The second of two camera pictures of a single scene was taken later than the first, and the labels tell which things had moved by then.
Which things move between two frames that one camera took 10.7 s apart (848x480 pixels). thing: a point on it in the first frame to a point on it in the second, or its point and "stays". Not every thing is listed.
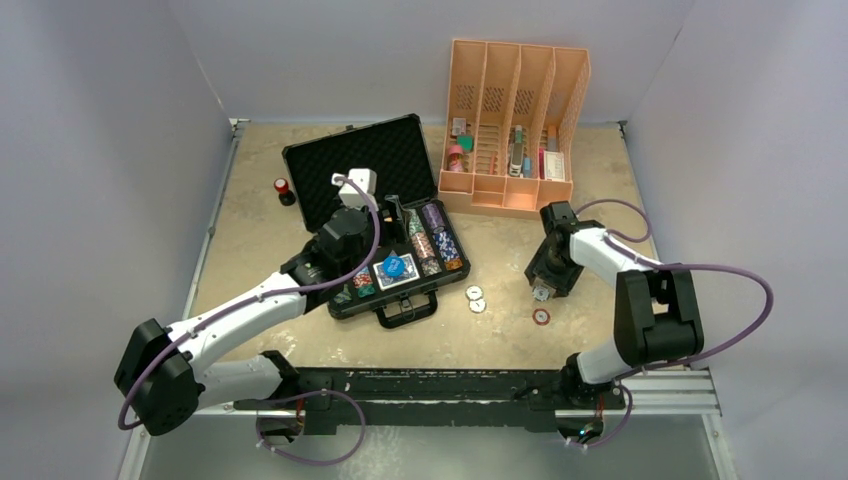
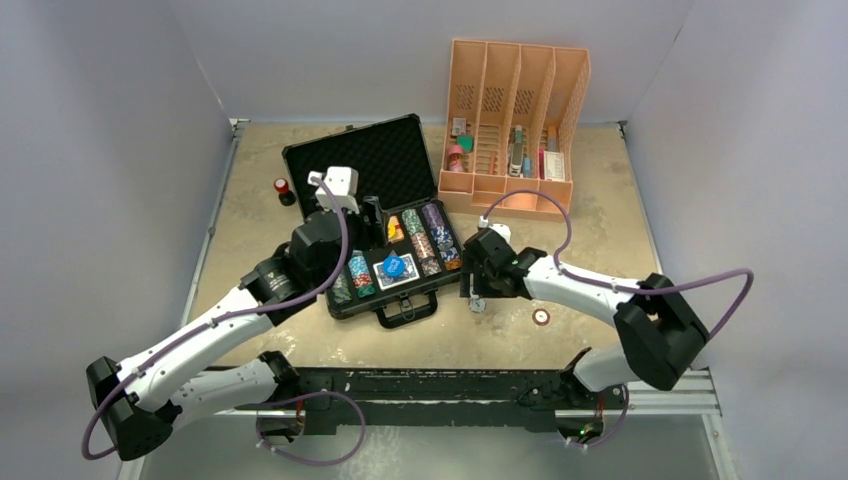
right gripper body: (557, 271) to (489, 287)
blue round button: (393, 266) stays
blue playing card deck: (410, 273) stays
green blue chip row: (344, 296) stays
